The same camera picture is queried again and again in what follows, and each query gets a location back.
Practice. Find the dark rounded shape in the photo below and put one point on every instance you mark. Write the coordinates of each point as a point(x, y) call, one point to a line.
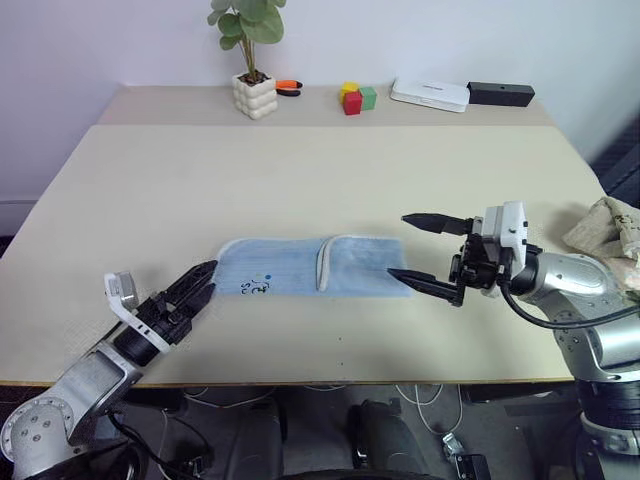
point(390, 435)

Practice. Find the light blue cloth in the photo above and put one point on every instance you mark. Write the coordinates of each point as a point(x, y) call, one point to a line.
point(290, 270)

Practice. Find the cream bubble plant pot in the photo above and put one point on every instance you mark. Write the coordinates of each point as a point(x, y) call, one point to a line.
point(255, 100)

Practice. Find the green leafy plant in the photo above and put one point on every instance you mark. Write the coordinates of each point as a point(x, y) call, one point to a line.
point(250, 25)

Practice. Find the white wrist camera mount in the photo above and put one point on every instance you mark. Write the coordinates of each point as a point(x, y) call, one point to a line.
point(512, 225)
point(122, 295)

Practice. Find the beige crumpled cloth bag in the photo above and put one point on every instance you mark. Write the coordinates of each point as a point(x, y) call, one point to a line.
point(610, 225)

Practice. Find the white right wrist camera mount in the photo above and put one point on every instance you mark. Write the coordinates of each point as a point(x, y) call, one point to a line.
point(512, 225)

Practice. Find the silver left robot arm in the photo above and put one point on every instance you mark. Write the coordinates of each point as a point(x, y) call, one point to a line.
point(95, 375)

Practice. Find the yellow cube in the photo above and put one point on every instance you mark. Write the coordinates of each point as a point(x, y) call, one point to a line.
point(348, 88)

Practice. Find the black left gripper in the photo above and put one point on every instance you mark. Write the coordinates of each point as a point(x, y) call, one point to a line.
point(162, 317)

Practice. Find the orange and black pliers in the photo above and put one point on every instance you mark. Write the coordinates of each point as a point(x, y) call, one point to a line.
point(287, 85)

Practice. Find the red cube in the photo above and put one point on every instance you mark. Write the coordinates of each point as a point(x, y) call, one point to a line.
point(352, 104)

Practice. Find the black woven chair back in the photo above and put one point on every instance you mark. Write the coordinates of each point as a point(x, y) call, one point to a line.
point(625, 165)

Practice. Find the black rectangular box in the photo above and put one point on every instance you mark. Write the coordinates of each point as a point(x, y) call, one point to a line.
point(500, 94)

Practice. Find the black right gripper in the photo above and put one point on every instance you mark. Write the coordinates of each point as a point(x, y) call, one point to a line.
point(480, 265)

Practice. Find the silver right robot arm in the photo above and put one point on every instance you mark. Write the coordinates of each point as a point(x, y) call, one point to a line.
point(575, 272)

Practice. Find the green cube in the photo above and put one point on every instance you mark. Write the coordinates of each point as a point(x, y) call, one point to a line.
point(368, 99)

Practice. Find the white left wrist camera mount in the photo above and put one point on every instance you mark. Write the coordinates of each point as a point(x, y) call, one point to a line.
point(122, 295)

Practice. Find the white flat box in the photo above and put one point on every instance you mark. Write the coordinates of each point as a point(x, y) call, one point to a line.
point(430, 94)

